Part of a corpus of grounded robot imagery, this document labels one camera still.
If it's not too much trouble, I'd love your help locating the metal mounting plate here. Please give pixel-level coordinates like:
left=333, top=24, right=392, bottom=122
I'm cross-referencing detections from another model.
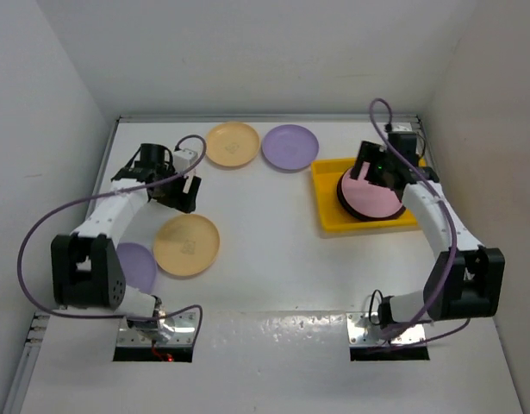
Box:
left=116, top=311, right=199, bottom=348
left=346, top=312, right=426, bottom=348

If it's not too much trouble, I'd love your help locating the orange bear plate far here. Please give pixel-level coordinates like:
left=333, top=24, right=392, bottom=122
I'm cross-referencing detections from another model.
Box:
left=206, top=122, right=260, bottom=168

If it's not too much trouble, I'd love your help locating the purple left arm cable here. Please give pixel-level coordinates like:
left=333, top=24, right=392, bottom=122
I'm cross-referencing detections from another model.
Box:
left=16, top=135, right=208, bottom=346

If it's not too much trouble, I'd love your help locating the yellow plastic bin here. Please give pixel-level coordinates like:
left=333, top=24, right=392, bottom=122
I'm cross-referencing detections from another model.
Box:
left=311, top=158, right=418, bottom=234

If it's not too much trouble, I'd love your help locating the orange bear plate near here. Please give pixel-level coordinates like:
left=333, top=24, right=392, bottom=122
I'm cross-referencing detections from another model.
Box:
left=153, top=214, right=221, bottom=278

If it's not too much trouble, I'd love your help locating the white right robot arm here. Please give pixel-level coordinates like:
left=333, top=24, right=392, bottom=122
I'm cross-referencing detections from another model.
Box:
left=351, top=132, right=505, bottom=334

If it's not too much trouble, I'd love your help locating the purple plate far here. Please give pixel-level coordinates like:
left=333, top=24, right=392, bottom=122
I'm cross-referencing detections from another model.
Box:
left=261, top=124, right=320, bottom=171

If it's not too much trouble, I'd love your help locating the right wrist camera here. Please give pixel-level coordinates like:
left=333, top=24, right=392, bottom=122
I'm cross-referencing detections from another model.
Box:
left=384, top=123, right=422, bottom=166

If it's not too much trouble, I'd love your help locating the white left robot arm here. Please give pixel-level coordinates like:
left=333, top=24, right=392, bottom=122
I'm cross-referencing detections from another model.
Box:
left=51, top=143, right=202, bottom=331

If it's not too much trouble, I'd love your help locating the pink plate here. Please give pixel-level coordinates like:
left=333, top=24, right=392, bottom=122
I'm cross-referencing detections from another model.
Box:
left=340, top=161, right=406, bottom=221

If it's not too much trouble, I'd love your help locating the purple plate near left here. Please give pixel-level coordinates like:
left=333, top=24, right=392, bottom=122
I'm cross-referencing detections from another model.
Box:
left=116, top=242, right=157, bottom=294

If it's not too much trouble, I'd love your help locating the purple plate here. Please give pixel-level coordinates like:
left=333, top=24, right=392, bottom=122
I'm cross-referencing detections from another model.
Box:
left=116, top=242, right=157, bottom=294
left=261, top=124, right=320, bottom=171

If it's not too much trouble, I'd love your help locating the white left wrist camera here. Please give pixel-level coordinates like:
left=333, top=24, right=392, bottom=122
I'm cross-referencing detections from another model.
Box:
left=172, top=148, right=198, bottom=173

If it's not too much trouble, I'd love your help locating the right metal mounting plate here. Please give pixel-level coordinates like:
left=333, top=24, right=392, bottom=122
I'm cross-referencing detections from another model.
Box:
left=346, top=312, right=426, bottom=348

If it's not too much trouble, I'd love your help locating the orange bear plate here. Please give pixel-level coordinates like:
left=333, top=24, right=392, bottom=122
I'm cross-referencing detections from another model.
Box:
left=206, top=122, right=260, bottom=168
left=153, top=214, right=221, bottom=278

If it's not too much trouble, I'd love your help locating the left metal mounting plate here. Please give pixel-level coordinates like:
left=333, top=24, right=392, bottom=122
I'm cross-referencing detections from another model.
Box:
left=116, top=311, right=199, bottom=348

